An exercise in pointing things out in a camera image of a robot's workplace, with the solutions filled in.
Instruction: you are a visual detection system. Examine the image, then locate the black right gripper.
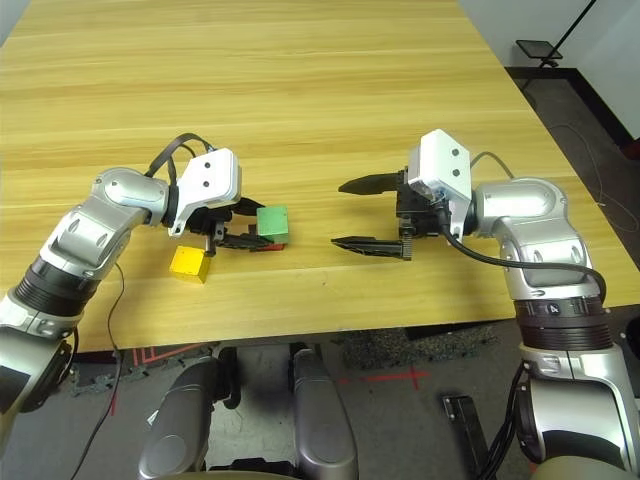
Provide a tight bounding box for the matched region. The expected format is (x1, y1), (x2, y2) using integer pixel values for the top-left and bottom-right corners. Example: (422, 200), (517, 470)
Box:
(330, 169), (454, 263)

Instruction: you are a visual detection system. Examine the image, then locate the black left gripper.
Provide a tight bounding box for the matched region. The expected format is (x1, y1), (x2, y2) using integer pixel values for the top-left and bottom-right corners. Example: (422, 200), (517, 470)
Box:
(189, 198), (274, 257)

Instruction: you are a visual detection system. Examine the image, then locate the green wooden block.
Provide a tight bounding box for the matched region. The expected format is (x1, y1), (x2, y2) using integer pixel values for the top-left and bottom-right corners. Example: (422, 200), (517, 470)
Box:
(255, 204), (291, 245)

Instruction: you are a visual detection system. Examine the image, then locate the yellow wooden block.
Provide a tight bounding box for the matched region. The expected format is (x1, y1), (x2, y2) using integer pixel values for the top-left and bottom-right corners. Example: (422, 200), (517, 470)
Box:
(169, 245), (212, 286)

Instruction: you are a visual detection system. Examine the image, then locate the dark speckled floor mat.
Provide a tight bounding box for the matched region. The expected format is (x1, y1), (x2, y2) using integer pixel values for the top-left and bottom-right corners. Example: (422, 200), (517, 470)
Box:
(341, 324), (497, 372)

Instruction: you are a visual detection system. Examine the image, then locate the grey puzzle floor mat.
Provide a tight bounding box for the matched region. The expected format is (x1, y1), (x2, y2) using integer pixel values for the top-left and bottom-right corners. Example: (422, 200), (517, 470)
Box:
(71, 361), (152, 397)

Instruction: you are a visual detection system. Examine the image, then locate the grey right robot leg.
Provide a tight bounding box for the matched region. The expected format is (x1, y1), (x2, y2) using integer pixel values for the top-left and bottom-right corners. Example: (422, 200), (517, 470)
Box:
(291, 347), (361, 480)

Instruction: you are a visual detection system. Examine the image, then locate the grey robot leg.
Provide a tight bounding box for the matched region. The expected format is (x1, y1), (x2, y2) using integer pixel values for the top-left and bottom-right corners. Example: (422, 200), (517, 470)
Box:
(138, 356), (224, 480)
(291, 347), (361, 480)

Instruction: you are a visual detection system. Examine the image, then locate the grey left robot leg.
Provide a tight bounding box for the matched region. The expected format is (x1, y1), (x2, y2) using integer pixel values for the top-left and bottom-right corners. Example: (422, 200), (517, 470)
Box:
(138, 356), (224, 480)

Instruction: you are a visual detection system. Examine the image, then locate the black bar on floor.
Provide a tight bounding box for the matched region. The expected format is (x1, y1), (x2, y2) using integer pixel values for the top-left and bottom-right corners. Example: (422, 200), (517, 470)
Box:
(441, 394), (491, 480)

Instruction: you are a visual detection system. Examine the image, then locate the beige robot torso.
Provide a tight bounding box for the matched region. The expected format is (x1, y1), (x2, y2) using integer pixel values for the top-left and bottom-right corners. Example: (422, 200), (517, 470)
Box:
(214, 468), (301, 480)

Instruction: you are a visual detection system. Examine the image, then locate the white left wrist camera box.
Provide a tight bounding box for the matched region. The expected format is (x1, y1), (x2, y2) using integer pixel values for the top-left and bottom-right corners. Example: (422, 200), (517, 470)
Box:
(166, 147), (243, 238)

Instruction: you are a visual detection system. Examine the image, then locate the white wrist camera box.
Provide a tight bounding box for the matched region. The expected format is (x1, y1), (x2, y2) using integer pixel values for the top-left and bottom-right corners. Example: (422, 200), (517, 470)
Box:
(166, 147), (243, 238)
(405, 128), (474, 237)

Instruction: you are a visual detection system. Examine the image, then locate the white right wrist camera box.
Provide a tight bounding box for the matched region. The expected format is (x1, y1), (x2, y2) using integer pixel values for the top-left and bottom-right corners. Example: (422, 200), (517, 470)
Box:
(405, 128), (474, 237)

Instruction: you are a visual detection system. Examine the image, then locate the flat dark camera cable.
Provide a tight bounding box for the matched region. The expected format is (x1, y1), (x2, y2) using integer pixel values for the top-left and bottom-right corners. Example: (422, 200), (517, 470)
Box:
(144, 131), (217, 182)

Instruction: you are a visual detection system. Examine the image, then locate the round black camera cable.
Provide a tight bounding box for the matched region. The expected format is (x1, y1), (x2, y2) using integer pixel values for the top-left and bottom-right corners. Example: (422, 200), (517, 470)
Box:
(436, 151), (609, 314)

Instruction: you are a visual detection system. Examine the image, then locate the thin black wire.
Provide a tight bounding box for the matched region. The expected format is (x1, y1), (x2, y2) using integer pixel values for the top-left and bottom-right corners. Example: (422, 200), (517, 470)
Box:
(73, 261), (127, 480)

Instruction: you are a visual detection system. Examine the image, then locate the black robot pelvis bracket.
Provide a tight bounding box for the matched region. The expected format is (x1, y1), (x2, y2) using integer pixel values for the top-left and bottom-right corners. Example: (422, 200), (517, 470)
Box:
(208, 456), (297, 474)

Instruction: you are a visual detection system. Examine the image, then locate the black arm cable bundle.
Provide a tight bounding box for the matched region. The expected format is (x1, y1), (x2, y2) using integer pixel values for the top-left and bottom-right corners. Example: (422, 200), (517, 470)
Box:
(486, 368), (527, 480)

